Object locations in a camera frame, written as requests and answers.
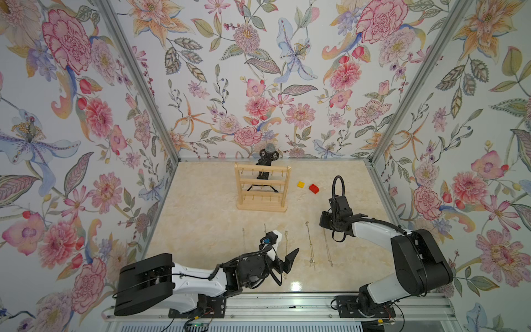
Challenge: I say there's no thin silver chain necklace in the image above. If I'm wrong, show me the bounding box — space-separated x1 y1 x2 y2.
322 227 334 268

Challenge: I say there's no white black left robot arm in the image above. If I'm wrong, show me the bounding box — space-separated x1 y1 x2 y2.
113 230 300 317

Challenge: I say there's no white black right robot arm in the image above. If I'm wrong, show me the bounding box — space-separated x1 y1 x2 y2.
319 175 454 315

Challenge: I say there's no wooden jewelry display stand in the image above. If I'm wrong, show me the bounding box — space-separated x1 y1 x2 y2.
235 163 292 212

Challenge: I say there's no red toy brick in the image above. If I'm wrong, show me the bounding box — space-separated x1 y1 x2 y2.
308 184 319 194

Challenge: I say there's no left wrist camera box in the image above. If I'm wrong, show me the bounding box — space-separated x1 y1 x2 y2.
259 230 283 261

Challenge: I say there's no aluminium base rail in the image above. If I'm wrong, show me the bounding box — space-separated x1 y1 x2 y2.
102 293 461 331

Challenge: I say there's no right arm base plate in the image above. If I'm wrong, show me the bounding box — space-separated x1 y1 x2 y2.
330 295 396 319

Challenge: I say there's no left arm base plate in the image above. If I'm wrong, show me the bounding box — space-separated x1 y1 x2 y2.
168 294 227 319

